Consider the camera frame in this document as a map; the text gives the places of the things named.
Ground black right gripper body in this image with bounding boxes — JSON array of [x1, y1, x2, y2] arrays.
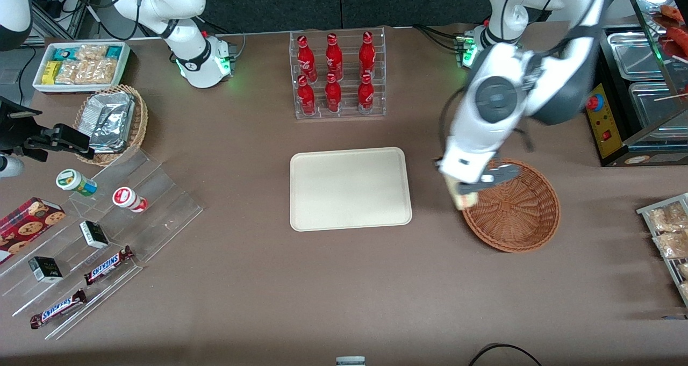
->
[[0, 97, 52, 163]]

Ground pale sandwich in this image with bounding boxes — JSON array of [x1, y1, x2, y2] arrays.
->
[[445, 174, 479, 211]]

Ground brown wicker basket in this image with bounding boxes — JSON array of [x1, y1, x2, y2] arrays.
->
[[462, 158, 561, 254]]

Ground light wicker basket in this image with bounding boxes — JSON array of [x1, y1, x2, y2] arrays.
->
[[72, 84, 149, 167]]

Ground cream rectangular plastic tray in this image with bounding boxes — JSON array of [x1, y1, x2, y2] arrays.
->
[[290, 147, 413, 232]]

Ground silver foil packet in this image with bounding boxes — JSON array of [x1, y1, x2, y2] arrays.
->
[[83, 91, 135, 141], [90, 104, 134, 153]]

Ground green sunflower lid jar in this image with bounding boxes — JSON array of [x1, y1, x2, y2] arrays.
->
[[55, 168, 99, 198]]

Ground white snack bin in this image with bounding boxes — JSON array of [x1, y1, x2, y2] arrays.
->
[[32, 41, 132, 94]]

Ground yellow snack pack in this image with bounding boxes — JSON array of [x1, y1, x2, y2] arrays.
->
[[41, 60, 63, 86]]

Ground clear rice cracker pack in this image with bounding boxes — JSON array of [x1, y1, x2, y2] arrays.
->
[[55, 60, 79, 85], [94, 58, 118, 85], [75, 60, 98, 85], [75, 44, 109, 61]]

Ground red lid yogurt jar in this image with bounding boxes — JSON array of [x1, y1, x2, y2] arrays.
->
[[112, 186, 149, 214]]

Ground red plaid cookie box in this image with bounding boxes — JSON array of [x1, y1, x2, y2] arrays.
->
[[0, 197, 67, 265]]

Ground small black carton box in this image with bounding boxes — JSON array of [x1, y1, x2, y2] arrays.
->
[[27, 256, 64, 284], [79, 220, 110, 250]]

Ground clear acrylic stepped display stand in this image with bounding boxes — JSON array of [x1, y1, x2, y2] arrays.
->
[[0, 148, 204, 341]]

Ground red cola bottle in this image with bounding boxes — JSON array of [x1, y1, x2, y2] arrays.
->
[[357, 73, 375, 114], [325, 33, 343, 81], [359, 31, 376, 78], [297, 35, 317, 82], [297, 75, 317, 116], [325, 73, 342, 113]]

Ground clear acrylic bottle rack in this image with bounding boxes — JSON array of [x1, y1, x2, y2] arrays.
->
[[289, 26, 387, 121]]

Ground Snickers chocolate bar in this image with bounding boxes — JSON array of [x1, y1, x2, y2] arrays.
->
[[83, 245, 135, 286], [29, 289, 88, 330]]

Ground glass food warmer cabinet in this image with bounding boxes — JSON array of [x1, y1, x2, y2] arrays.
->
[[585, 0, 688, 168]]

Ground steel food pan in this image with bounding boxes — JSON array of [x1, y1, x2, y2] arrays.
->
[[628, 81, 688, 131], [606, 31, 670, 82]]

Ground red sausage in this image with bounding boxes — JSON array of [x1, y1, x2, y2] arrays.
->
[[657, 4, 688, 52]]

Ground black arm base cables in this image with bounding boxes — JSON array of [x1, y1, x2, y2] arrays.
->
[[413, 24, 464, 53]]

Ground aluminium frame stand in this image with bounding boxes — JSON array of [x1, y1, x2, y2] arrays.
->
[[31, 0, 98, 40]]

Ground grey wire snack rack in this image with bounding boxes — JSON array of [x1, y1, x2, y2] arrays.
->
[[636, 192, 688, 308]]

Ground black floor cable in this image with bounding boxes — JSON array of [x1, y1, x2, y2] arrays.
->
[[467, 343, 544, 366]]

